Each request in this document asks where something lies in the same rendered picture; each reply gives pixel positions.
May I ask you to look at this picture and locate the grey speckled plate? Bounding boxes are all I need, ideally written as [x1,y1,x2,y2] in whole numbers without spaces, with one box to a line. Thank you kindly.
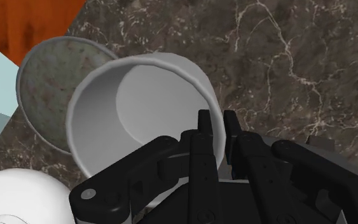
[15,36,120,156]

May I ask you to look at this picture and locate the white round object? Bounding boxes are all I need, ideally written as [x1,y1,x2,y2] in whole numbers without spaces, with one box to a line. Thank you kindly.
[0,168,76,224]

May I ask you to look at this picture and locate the white cup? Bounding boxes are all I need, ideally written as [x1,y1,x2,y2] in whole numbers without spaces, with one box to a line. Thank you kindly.
[65,52,228,208]

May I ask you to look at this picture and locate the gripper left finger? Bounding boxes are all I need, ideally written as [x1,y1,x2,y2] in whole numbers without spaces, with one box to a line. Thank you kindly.
[69,109,221,224]

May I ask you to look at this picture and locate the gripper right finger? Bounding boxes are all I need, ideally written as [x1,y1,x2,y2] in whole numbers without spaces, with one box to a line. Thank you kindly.
[223,109,358,224]

